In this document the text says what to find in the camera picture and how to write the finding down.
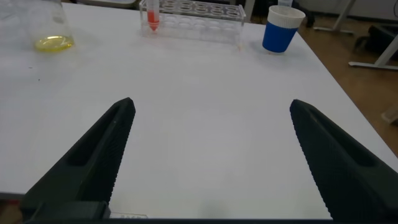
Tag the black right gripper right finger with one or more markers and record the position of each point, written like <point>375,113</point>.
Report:
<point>342,174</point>

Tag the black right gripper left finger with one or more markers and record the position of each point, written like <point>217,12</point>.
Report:
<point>87,168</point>

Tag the clear glass beaker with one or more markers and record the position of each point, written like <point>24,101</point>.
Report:
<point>53,43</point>

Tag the test tube with red liquid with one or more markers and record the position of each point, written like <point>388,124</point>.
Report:
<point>153,18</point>

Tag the clear acrylic test tube rack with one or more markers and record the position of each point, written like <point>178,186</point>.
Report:
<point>199,25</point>

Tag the white printed table label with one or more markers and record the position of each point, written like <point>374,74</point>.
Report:
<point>129,215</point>

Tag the long white lab desk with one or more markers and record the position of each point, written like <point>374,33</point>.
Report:
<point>385,54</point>

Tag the blue white paper cup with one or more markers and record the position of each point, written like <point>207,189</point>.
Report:
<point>278,37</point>

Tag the white standing desk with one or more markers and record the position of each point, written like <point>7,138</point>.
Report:
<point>248,9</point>
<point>109,3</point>

